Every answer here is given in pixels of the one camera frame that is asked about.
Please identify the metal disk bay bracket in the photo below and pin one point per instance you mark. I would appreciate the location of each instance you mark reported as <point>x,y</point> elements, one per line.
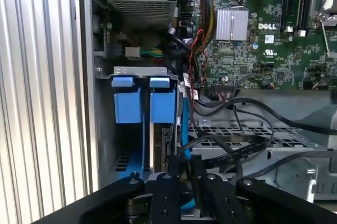
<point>142,71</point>

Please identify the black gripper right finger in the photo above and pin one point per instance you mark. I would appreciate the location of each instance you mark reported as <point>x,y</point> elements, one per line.
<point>221,197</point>

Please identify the hard disk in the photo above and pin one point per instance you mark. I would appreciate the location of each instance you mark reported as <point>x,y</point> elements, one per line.
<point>162,102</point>

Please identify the green motherboard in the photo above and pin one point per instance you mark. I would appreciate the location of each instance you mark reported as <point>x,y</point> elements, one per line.
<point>289,58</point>

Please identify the silver chipset heatsink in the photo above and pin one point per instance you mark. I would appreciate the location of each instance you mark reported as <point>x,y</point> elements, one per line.
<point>231,23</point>

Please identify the black RAM slot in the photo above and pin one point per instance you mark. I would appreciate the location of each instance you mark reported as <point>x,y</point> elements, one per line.
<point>284,2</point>
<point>303,2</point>

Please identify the perforated metal drive cage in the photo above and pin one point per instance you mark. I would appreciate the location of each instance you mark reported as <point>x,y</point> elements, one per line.
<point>295,179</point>

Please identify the empty blue disk carrier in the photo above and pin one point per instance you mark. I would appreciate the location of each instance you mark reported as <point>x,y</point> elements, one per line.
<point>127,105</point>

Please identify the grey open PC case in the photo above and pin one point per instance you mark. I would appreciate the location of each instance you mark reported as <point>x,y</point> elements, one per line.
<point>87,89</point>

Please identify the metal socket cover frame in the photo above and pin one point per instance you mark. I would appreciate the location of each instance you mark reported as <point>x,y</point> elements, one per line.
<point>330,22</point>

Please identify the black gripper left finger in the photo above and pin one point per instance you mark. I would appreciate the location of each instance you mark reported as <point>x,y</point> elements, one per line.
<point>166,197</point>

